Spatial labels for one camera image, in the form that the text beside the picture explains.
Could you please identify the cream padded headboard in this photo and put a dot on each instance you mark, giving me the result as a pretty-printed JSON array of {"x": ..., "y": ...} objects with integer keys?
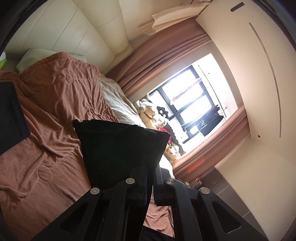
[{"x": 69, "y": 27}]

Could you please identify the pink window curtain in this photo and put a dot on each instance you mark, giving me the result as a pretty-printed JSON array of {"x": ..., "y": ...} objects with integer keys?
[
  {"x": 161, "y": 48},
  {"x": 219, "y": 143}
]

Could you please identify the bed with brown blanket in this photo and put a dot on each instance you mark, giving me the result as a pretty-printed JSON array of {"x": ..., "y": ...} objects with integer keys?
[{"x": 57, "y": 104}]

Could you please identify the rack of bottles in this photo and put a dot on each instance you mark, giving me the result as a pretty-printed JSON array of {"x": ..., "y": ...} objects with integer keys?
[{"x": 196, "y": 183}]

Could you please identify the pink hanging cloth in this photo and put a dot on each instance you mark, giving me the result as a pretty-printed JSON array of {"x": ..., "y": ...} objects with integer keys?
[{"x": 185, "y": 90}]

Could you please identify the red cloth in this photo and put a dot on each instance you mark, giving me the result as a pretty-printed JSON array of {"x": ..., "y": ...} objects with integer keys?
[{"x": 163, "y": 129}]

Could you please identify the dark hanging clothes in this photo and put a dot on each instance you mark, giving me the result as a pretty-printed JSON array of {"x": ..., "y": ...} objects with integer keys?
[{"x": 211, "y": 121}]

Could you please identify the white pillow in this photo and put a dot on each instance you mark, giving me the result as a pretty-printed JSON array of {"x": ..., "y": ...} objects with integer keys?
[
  {"x": 118, "y": 102},
  {"x": 41, "y": 58}
]

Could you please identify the flat black cloth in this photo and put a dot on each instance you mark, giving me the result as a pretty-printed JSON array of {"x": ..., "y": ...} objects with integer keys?
[{"x": 11, "y": 115}]

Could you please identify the cream hanging cloth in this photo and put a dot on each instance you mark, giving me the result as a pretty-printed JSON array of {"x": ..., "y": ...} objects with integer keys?
[{"x": 175, "y": 16}]

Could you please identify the black pants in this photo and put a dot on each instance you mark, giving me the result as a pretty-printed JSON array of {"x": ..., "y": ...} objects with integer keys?
[{"x": 120, "y": 148}]

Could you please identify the green packet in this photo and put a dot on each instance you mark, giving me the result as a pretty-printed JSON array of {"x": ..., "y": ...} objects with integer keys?
[{"x": 2, "y": 61}]

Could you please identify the black cat plush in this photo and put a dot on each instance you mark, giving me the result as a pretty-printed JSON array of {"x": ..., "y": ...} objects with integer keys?
[{"x": 161, "y": 112}]

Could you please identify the cream plush toy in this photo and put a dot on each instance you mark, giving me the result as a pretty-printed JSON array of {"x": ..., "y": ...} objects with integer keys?
[{"x": 146, "y": 113}]

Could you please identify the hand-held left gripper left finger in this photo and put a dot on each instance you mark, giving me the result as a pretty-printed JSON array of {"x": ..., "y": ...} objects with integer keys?
[{"x": 138, "y": 185}]

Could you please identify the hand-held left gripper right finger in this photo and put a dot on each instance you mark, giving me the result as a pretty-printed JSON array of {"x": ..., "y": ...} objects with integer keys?
[{"x": 161, "y": 185}]

